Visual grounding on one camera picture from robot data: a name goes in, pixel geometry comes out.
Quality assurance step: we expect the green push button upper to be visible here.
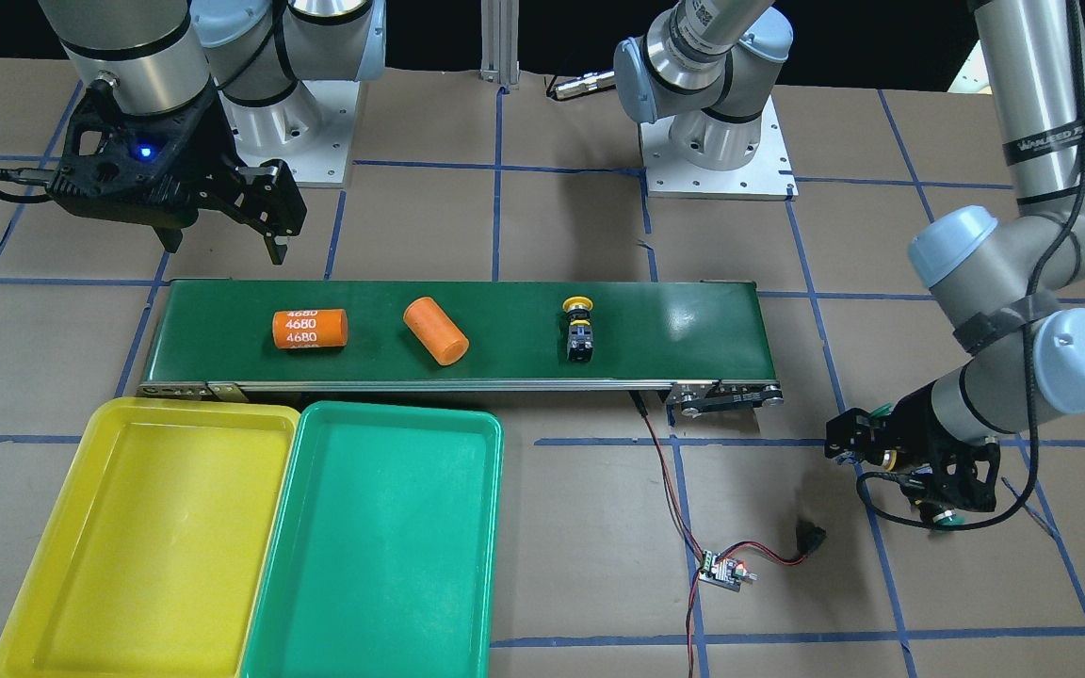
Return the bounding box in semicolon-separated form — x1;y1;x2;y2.
863;402;897;469

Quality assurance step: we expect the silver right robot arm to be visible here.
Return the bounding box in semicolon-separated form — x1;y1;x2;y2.
12;1;387;265

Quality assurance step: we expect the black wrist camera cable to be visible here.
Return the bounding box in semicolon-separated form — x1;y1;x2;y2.
855;0;1085;530

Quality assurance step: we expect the black barrel jack connector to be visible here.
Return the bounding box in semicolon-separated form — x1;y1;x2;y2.
796;521;827;558

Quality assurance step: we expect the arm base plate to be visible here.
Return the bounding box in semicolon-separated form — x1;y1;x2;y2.
638;98;800;201
222;80;365;188

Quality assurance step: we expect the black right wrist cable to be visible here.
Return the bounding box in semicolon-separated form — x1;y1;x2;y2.
0;168;58;204

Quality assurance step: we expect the small motor controller board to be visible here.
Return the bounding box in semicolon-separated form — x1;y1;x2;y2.
697;550;757;592

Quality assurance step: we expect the plain orange cylinder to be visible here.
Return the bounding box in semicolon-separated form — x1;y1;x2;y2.
403;297;470;366

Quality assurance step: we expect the green push button lower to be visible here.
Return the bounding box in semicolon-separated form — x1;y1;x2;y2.
917;502;963;535

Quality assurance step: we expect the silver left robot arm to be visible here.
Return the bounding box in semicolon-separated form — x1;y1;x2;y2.
614;1;1085;526

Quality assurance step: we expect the yellow push button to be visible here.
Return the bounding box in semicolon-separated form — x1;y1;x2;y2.
561;296;593;363

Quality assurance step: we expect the green push button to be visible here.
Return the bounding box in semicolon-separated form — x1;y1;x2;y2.
917;502;963;535
863;402;897;469

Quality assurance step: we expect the green conveyor belt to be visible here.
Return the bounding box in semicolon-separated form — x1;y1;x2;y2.
138;279;781;413

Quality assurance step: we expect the red black power cable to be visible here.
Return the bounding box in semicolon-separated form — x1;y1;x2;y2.
628;391;812;678

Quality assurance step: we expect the green plastic tray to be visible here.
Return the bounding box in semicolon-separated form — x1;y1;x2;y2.
241;402;503;677

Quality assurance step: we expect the orange cylinder labelled 4680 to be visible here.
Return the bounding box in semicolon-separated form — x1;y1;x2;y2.
271;308;348;350

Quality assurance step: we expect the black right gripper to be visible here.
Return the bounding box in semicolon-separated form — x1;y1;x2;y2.
44;80;307;266

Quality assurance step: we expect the yellow plastic tray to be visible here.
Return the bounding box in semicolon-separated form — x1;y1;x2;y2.
0;396;299;677

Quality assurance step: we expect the aluminium frame post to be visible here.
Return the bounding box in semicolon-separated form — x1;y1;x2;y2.
478;0;521;90

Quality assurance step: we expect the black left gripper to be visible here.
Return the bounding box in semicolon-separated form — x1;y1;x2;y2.
825;386;1000;512

